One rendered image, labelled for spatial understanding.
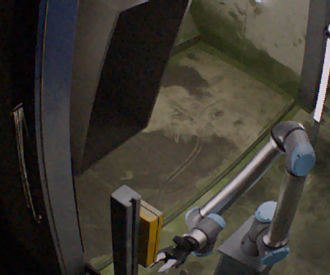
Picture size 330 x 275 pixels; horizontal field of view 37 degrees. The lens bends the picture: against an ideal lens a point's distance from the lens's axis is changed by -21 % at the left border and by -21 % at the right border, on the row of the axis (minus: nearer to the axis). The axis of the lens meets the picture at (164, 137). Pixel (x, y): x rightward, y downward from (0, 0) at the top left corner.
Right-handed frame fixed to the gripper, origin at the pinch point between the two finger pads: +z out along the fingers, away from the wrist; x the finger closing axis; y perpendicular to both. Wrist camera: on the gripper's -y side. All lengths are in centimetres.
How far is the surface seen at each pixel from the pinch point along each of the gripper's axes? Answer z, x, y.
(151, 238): 12.8, -6.4, -36.7
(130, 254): 18.6, -3.5, -30.4
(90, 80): -56, 88, -7
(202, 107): -200, 117, 105
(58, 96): 0, 47, -51
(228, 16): -276, 148, 57
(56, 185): 3.5, 46.5, -11.7
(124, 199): 19, -1, -55
